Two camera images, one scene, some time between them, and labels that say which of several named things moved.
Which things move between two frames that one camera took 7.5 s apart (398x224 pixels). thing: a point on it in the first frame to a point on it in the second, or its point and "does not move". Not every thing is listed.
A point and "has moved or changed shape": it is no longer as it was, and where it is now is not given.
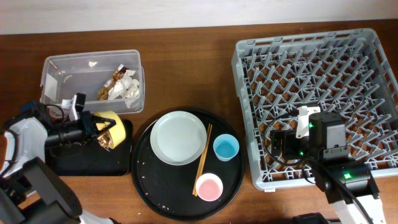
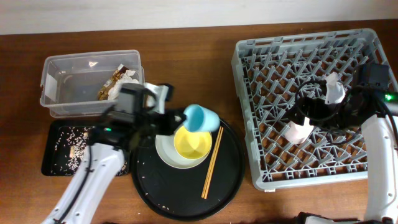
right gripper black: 288,137 to 316,104
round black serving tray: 168,188 does not move
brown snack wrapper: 117,75 does not move
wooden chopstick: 201,160 to 211,162
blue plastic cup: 225,147 to 200,119
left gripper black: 86,117 to 178,118
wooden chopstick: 204,161 to 212,167
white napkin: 127,88 does not move
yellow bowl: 117,134 has moved or changed shape
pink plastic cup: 209,186 has moved or changed shape
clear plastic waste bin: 112,81 does not move
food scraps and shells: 104,140 has moved or changed shape
